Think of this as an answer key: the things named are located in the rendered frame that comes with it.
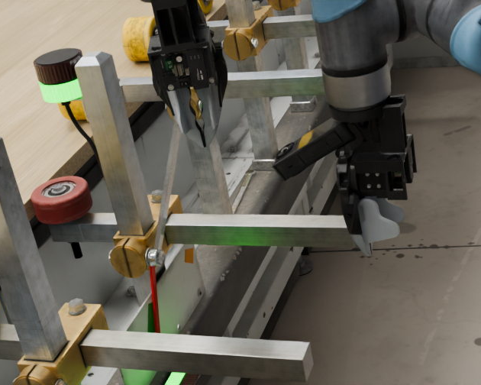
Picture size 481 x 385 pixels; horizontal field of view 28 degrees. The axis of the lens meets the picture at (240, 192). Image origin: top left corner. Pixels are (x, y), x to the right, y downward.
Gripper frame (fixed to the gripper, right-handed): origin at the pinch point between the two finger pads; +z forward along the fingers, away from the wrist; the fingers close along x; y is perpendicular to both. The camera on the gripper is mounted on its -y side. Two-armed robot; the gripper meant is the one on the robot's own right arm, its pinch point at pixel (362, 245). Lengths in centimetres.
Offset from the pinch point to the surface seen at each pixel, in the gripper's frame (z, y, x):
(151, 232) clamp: -4.6, -26.3, -4.8
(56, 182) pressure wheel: -8.3, -43.1, 2.0
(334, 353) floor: 83, -35, 80
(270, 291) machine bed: 67, -49, 83
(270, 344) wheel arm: -3.0, -4.3, -24.4
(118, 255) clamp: -3.3, -29.7, -8.5
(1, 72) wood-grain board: -8, -80, 48
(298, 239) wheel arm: -1.7, -7.7, -1.5
